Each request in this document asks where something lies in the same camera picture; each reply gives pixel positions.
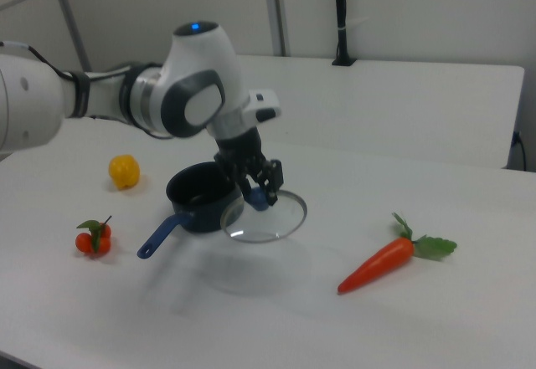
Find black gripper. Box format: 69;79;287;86
213;127;287;208

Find glass lid with blue knob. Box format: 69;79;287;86
219;186;309;245

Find yellow toy bell pepper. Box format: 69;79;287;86
108;154;142;192

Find orange toy carrot, green leaves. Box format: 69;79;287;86
337;212;458;296

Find toy tangerine cluster with leaves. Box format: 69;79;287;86
75;214;114;258

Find dark blue saucepan, blue handle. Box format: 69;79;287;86
137;161;246;260

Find grey partition frame post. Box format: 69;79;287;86
262;0;291;57
47;0;92;74

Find black camera pole with base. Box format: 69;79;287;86
331;0;358;67

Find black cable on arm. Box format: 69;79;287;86
0;40;91;119

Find black cable at table edge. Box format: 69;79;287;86
511;130;529;172

